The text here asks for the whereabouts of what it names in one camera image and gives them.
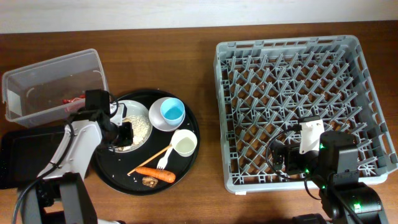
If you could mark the black rectangular tray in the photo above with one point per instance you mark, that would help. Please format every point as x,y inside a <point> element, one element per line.
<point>26,153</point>

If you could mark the grey dinner plate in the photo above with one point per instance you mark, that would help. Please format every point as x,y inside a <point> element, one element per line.
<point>134,108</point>

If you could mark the cream white cup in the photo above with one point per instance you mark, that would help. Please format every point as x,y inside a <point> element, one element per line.
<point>184,142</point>

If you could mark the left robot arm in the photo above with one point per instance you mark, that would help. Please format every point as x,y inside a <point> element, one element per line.
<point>58,194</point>

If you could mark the clear plastic waste bin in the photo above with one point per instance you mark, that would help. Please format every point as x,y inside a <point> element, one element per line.
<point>33,94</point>

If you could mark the light blue plastic cup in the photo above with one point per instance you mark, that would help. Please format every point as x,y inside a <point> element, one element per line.
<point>172,110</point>

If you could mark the pink shallow bowl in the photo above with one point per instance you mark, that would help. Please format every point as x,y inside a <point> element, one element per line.
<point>157,120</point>

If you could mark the red snack wrapper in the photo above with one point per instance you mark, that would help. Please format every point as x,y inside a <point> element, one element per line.
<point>74,104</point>

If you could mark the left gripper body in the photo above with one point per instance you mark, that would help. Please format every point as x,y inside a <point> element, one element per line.
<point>120,135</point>

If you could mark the grey plastic dishwasher rack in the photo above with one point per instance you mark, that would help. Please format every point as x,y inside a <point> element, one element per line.
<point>264,87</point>

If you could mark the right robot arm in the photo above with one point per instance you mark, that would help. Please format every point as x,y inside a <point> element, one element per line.
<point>333,169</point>

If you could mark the rice and mushroom leftovers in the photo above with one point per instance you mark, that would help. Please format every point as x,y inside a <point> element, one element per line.
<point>142,129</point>

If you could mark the white plastic fork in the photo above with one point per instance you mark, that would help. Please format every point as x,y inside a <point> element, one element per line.
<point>164,160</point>

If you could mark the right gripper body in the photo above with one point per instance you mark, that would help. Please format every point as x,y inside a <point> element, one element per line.
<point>295,162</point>

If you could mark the brown food scrap chunk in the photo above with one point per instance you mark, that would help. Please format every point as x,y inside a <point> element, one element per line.
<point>149,181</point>

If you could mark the orange carrot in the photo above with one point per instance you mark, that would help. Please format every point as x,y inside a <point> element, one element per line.
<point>163,175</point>

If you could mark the wooden chopstick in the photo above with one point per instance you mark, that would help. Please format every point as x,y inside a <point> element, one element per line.
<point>150,159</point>

